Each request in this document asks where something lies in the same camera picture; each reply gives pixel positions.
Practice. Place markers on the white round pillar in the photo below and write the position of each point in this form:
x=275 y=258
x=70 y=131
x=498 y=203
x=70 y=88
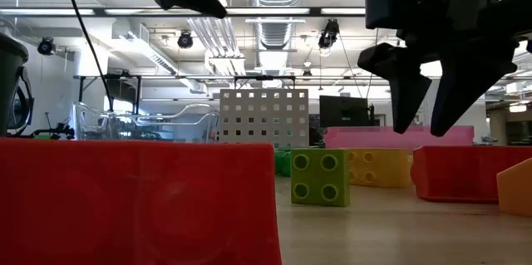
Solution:
x=429 y=105

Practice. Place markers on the black ceiling spotlight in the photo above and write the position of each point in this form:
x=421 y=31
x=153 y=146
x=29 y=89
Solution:
x=45 y=45
x=329 y=33
x=185 y=40

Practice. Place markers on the red stepped toy block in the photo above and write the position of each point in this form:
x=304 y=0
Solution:
x=457 y=173
x=124 y=202

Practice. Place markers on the white perforated bin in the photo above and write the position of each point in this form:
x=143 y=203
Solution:
x=245 y=113

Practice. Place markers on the black overhead light bar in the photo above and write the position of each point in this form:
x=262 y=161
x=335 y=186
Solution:
x=315 y=11

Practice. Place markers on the pink translucent tray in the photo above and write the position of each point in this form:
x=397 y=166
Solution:
x=353 y=137

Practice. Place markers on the clear plastic bin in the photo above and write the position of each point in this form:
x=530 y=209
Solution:
x=195 y=110

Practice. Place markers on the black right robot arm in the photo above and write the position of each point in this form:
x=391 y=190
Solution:
x=517 y=16

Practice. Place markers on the orange toy block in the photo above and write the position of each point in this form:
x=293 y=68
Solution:
x=517 y=192

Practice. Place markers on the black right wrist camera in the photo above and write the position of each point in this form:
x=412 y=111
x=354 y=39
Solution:
x=384 y=5

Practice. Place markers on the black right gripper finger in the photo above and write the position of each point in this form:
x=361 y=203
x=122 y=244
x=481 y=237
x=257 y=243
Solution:
x=405 y=86
x=474 y=74

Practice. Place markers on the lime green toy block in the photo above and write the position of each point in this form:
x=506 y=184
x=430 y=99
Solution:
x=320 y=178

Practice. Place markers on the black monitor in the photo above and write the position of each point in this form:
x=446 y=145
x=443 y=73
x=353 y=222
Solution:
x=343 y=111

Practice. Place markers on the curved yellow toy block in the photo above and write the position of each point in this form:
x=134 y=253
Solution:
x=390 y=173

